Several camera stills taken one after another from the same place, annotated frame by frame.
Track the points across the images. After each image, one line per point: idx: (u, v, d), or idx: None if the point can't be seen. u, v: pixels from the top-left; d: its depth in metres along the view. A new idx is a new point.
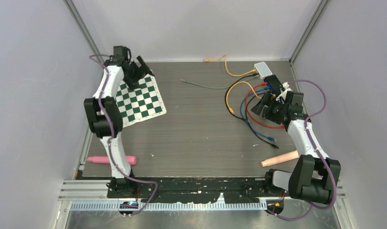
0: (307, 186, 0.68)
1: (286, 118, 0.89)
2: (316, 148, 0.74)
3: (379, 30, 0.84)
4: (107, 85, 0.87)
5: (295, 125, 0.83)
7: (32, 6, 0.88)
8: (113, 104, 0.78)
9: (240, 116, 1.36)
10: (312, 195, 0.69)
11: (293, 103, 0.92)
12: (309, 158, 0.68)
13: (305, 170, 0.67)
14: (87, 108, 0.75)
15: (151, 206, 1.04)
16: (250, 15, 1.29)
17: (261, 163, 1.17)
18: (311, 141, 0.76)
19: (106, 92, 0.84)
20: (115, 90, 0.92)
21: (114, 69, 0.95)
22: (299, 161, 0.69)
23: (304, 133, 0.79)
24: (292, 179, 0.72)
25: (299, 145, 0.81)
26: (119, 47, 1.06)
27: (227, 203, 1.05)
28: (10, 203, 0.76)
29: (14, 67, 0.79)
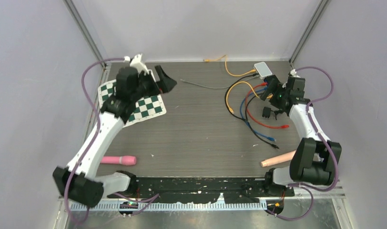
0: (308, 168, 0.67)
1: (288, 103, 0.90)
2: (317, 131, 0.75)
3: (379, 30, 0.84)
4: (92, 149, 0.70)
5: (296, 109, 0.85)
7: (31, 6, 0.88)
8: (84, 182, 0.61)
9: (240, 116, 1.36)
10: (313, 178, 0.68)
11: (294, 88, 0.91)
12: (310, 140, 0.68)
13: (306, 150, 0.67)
14: (54, 178, 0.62)
15: (151, 206, 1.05)
16: (250, 15, 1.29)
17: (261, 163, 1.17)
18: (312, 125, 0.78)
19: (85, 164, 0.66)
20: (102, 150, 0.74)
21: (109, 120, 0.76)
22: (300, 143, 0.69)
23: (305, 118, 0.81)
24: (293, 162, 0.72)
25: (300, 130, 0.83)
26: (122, 80, 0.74)
27: (227, 203, 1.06)
28: (10, 203, 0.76)
29: (14, 66, 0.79)
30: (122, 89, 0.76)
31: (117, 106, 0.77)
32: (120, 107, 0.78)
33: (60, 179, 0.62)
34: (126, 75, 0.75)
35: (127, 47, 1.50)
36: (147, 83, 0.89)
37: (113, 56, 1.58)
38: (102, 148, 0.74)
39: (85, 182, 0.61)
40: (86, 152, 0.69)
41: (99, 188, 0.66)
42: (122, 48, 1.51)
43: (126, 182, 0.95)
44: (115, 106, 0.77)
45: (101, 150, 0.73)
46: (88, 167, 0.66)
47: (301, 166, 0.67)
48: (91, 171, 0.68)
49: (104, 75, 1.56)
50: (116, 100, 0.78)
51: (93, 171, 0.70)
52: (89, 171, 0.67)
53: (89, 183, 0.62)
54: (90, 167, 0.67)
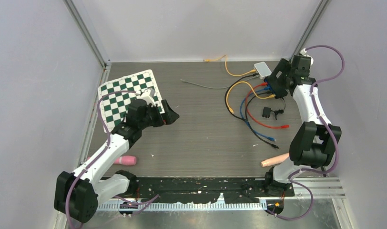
0: (307, 150, 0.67)
1: (292, 83, 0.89)
2: (319, 115, 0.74)
3: (379, 30, 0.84)
4: (99, 161, 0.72)
5: (300, 89, 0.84)
7: (31, 6, 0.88)
8: (84, 191, 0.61)
9: (240, 116, 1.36)
10: (311, 160, 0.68)
11: (299, 67, 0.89)
12: (311, 124, 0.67)
13: (306, 134, 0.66)
14: (57, 181, 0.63)
15: (151, 206, 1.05)
16: (250, 15, 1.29)
17: (261, 163, 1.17)
18: (315, 108, 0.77)
19: (89, 173, 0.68)
20: (108, 165, 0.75)
21: (118, 141, 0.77)
22: (301, 127, 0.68)
23: (308, 99, 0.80)
24: (293, 145, 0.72)
25: (302, 111, 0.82)
26: (132, 110, 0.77)
27: (227, 203, 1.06)
28: (9, 203, 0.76)
29: (14, 66, 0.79)
30: (131, 118, 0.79)
31: (127, 131, 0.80)
32: (128, 132, 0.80)
33: (65, 183, 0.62)
34: (137, 106, 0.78)
35: (127, 47, 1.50)
36: (154, 114, 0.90)
37: (112, 56, 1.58)
38: (109, 161, 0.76)
39: (87, 189, 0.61)
40: (94, 162, 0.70)
41: (94, 202, 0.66)
42: (122, 48, 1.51)
43: (124, 184, 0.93)
44: (126, 131, 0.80)
45: (108, 162, 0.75)
46: (93, 175, 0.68)
47: (300, 149, 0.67)
48: (94, 182, 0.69)
49: (104, 75, 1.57)
50: (126, 126, 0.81)
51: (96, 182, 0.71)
52: (93, 180, 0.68)
53: (89, 192, 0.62)
54: (95, 176, 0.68)
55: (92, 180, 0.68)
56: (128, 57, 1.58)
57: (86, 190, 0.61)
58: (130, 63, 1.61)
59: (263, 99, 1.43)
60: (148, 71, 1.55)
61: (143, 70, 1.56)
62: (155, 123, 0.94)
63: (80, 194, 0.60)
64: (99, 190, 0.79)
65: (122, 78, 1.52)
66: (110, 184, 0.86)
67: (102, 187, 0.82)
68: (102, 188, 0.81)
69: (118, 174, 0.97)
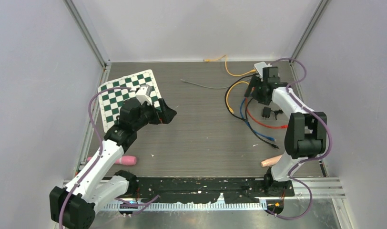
0: (302, 140, 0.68)
1: (268, 89, 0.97)
2: (301, 106, 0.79)
3: (379, 30, 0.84)
4: (92, 172, 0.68)
5: (277, 91, 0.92)
7: (31, 6, 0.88)
8: (76, 207, 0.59)
9: (240, 116, 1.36)
10: (309, 149, 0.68)
11: (270, 76, 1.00)
12: (299, 114, 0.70)
13: (296, 123, 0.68)
14: (50, 197, 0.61)
15: (151, 206, 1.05)
16: (250, 15, 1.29)
17: (261, 163, 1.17)
18: (296, 102, 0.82)
19: (82, 186, 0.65)
20: (102, 176, 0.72)
21: (111, 149, 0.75)
22: (290, 119, 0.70)
23: (288, 97, 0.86)
24: (288, 140, 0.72)
25: (286, 110, 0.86)
26: (125, 112, 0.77)
27: (227, 203, 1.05)
28: (9, 202, 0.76)
29: (15, 66, 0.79)
30: (124, 120, 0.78)
31: (120, 135, 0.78)
32: (122, 136, 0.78)
33: (56, 200, 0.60)
34: (129, 108, 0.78)
35: (127, 47, 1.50)
36: (149, 112, 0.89)
37: (112, 56, 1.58)
38: (103, 171, 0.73)
39: (80, 204, 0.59)
40: (86, 174, 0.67)
41: (90, 213, 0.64)
42: (122, 48, 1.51)
43: (124, 185, 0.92)
44: (118, 135, 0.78)
45: (101, 172, 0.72)
46: (85, 189, 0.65)
47: (295, 139, 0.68)
48: (87, 195, 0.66)
49: (104, 74, 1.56)
50: (119, 129, 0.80)
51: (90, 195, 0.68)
52: (86, 194, 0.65)
53: (83, 207, 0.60)
54: (87, 189, 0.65)
55: (86, 194, 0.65)
56: (129, 57, 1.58)
57: (78, 205, 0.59)
58: (130, 63, 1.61)
59: None
60: (148, 72, 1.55)
61: (143, 70, 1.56)
62: (151, 120, 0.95)
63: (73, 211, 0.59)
64: (96, 197, 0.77)
65: (123, 78, 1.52)
66: (108, 189, 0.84)
67: (100, 192, 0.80)
68: (100, 194, 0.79)
69: (117, 175, 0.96)
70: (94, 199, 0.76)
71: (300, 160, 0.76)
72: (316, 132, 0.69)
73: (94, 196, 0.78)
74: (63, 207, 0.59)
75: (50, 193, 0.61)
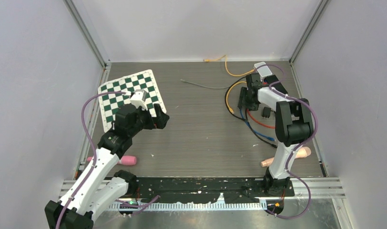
0: (290, 125, 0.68)
1: (254, 92, 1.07)
2: (285, 96, 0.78)
3: (379, 30, 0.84)
4: (86, 183, 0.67)
5: (260, 91, 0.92)
7: (31, 6, 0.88)
8: (71, 221, 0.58)
9: (241, 116, 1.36)
10: (298, 134, 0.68)
11: (253, 80, 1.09)
12: (283, 102, 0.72)
13: (282, 110, 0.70)
14: (45, 211, 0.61)
15: (151, 206, 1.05)
16: (250, 15, 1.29)
17: (261, 163, 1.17)
18: (279, 95, 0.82)
19: (76, 199, 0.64)
20: (97, 185, 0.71)
21: (104, 158, 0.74)
22: (276, 108, 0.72)
23: (270, 92, 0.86)
24: (278, 129, 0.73)
25: (272, 105, 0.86)
26: (121, 118, 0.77)
27: (227, 203, 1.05)
28: (9, 202, 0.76)
29: (14, 66, 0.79)
30: (119, 126, 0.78)
31: (114, 142, 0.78)
32: (117, 143, 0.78)
33: (51, 213, 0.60)
34: (126, 113, 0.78)
35: (127, 47, 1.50)
36: (145, 117, 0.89)
37: (112, 56, 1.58)
38: (98, 181, 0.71)
39: (75, 218, 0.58)
40: (80, 187, 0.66)
41: (88, 223, 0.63)
42: (122, 48, 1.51)
43: (124, 185, 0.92)
44: (112, 141, 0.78)
45: (96, 182, 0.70)
46: (80, 202, 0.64)
47: (283, 124, 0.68)
48: (83, 207, 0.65)
49: (104, 75, 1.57)
50: (113, 135, 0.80)
51: (86, 206, 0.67)
52: (81, 207, 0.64)
53: (79, 220, 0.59)
54: (83, 202, 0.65)
55: (80, 206, 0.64)
56: (129, 57, 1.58)
57: (74, 219, 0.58)
58: (130, 63, 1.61)
59: None
60: (148, 72, 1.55)
61: (143, 70, 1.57)
62: (146, 125, 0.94)
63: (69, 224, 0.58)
64: (95, 204, 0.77)
65: (123, 78, 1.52)
66: (107, 193, 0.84)
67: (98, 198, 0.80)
68: (99, 201, 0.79)
69: (117, 177, 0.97)
70: (92, 207, 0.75)
71: (293, 147, 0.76)
72: (302, 117, 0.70)
73: (92, 203, 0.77)
74: (58, 221, 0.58)
75: (46, 207, 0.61)
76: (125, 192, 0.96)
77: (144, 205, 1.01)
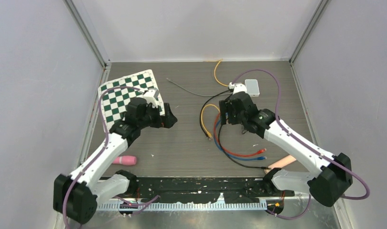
0: (336, 191, 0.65)
1: (256, 127, 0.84)
2: (320, 155, 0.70)
3: (379, 29, 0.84)
4: (95, 163, 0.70)
5: (273, 133, 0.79)
7: (30, 6, 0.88)
8: (79, 195, 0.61)
9: (215, 142, 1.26)
10: (342, 191, 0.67)
11: (246, 107, 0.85)
12: (327, 171, 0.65)
13: (330, 182, 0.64)
14: (55, 184, 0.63)
15: (151, 206, 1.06)
16: (249, 15, 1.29)
17: (265, 169, 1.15)
18: (307, 147, 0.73)
19: (85, 175, 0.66)
20: (106, 168, 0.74)
21: (116, 141, 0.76)
22: (320, 178, 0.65)
23: (290, 139, 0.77)
24: (316, 191, 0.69)
25: (296, 156, 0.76)
26: (133, 108, 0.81)
27: (227, 203, 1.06)
28: (10, 202, 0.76)
29: (14, 66, 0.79)
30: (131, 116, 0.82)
31: (124, 130, 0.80)
32: (127, 130, 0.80)
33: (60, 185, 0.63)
34: (137, 104, 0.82)
35: (126, 47, 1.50)
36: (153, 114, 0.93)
37: (112, 56, 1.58)
38: (107, 163, 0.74)
39: (84, 192, 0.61)
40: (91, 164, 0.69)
41: (91, 204, 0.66)
42: (122, 49, 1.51)
43: (126, 183, 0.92)
44: (123, 129, 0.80)
45: (105, 163, 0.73)
46: (89, 178, 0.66)
47: (330, 194, 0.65)
48: (91, 184, 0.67)
49: (104, 75, 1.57)
50: (124, 124, 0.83)
51: (93, 185, 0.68)
52: (90, 182, 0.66)
53: (87, 195, 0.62)
54: (92, 178, 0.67)
55: (89, 182, 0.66)
56: (128, 57, 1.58)
57: (83, 192, 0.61)
58: (130, 63, 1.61)
59: (263, 99, 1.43)
60: (148, 71, 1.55)
61: (143, 70, 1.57)
62: (153, 123, 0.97)
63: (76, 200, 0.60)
64: (98, 191, 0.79)
65: (122, 78, 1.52)
66: (111, 185, 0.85)
67: (102, 188, 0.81)
68: (102, 189, 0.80)
69: (118, 174, 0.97)
70: (96, 192, 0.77)
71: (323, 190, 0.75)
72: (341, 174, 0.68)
73: (96, 190, 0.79)
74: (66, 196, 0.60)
75: (55, 181, 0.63)
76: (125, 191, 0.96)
77: (145, 204, 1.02)
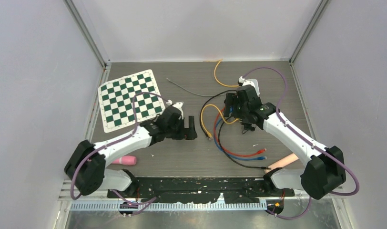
0: (327, 183, 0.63)
1: (256, 118, 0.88)
2: (312, 144, 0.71)
3: (378, 30, 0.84)
4: (118, 144, 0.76)
5: (271, 123, 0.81)
7: (31, 6, 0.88)
8: (93, 165, 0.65)
9: (215, 142, 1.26)
10: (334, 185, 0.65)
11: (249, 98, 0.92)
12: (316, 160, 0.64)
13: (318, 171, 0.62)
14: (79, 147, 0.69)
15: (151, 206, 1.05)
16: (249, 15, 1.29)
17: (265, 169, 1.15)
18: (301, 139, 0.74)
19: (106, 150, 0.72)
20: (124, 153, 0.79)
21: (141, 134, 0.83)
22: (310, 167, 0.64)
23: (286, 129, 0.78)
24: (307, 182, 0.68)
25: (290, 146, 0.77)
26: (169, 114, 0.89)
27: (227, 203, 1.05)
28: (10, 202, 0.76)
29: (14, 66, 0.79)
30: (163, 120, 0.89)
31: (153, 128, 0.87)
32: (155, 130, 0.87)
33: (83, 147, 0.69)
34: (173, 112, 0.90)
35: (126, 47, 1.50)
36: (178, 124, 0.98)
37: (112, 56, 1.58)
38: (127, 150, 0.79)
39: (99, 164, 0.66)
40: (114, 143, 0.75)
41: (97, 180, 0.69)
42: (122, 49, 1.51)
43: (127, 184, 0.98)
44: (152, 128, 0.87)
45: (125, 149, 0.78)
46: (109, 153, 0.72)
47: (320, 185, 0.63)
48: (108, 161, 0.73)
49: (104, 75, 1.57)
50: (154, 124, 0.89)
51: (108, 163, 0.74)
52: (108, 158, 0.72)
53: (99, 168, 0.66)
54: (110, 155, 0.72)
55: (107, 157, 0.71)
56: (128, 57, 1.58)
57: (98, 163, 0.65)
58: (131, 63, 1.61)
59: (263, 99, 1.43)
60: (148, 71, 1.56)
61: (143, 70, 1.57)
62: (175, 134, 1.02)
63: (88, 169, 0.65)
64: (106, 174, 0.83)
65: (123, 78, 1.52)
66: (116, 177, 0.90)
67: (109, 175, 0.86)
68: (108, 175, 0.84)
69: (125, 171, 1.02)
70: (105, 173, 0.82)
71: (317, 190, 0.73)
72: (333, 167, 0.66)
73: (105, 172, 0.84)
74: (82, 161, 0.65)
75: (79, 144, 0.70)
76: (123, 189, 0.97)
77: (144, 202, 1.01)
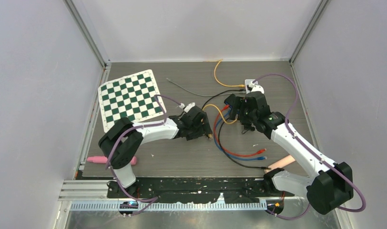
0: (332, 199, 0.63)
1: (264, 127, 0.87)
2: (321, 160, 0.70)
3: (379, 30, 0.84)
4: (153, 127, 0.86)
5: (279, 134, 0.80)
7: (31, 7, 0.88)
8: (130, 142, 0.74)
9: (215, 142, 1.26)
10: (341, 201, 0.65)
11: (259, 106, 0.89)
12: (324, 176, 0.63)
13: (326, 187, 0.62)
14: (120, 122, 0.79)
15: (151, 206, 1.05)
16: (249, 15, 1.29)
17: (265, 169, 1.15)
18: (310, 152, 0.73)
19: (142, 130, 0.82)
20: (153, 138, 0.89)
21: (171, 124, 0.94)
22: (317, 182, 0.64)
23: (294, 141, 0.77)
24: (312, 195, 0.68)
25: (298, 158, 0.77)
26: (196, 109, 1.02)
27: (227, 203, 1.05)
28: (9, 202, 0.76)
29: (14, 67, 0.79)
30: (189, 116, 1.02)
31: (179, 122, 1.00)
32: (180, 124, 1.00)
33: (123, 123, 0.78)
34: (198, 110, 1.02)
35: (126, 47, 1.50)
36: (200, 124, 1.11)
37: (112, 56, 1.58)
38: (157, 134, 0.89)
39: (137, 141, 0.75)
40: (149, 126, 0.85)
41: (129, 156, 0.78)
42: (122, 49, 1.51)
43: (131, 182, 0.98)
44: (179, 122, 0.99)
45: (156, 134, 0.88)
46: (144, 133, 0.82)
47: (327, 200, 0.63)
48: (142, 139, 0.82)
49: (104, 75, 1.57)
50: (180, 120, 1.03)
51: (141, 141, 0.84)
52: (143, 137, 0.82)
53: (135, 145, 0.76)
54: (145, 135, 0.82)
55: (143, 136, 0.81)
56: (129, 57, 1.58)
57: (136, 140, 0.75)
58: (131, 63, 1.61)
59: None
60: (148, 71, 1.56)
61: (143, 70, 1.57)
62: (197, 131, 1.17)
63: (126, 145, 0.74)
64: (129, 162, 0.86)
65: (123, 78, 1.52)
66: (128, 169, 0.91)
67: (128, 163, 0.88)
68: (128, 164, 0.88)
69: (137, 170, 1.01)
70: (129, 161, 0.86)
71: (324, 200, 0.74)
72: (342, 183, 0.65)
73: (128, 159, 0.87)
74: (122, 136, 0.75)
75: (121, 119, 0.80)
76: (125, 183, 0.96)
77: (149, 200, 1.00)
